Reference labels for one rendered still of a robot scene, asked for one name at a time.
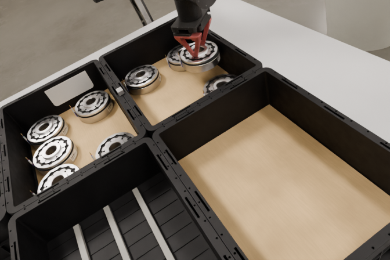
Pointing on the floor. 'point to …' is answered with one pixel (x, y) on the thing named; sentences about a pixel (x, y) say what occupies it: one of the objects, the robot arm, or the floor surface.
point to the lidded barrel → (358, 6)
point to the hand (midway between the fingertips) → (198, 48)
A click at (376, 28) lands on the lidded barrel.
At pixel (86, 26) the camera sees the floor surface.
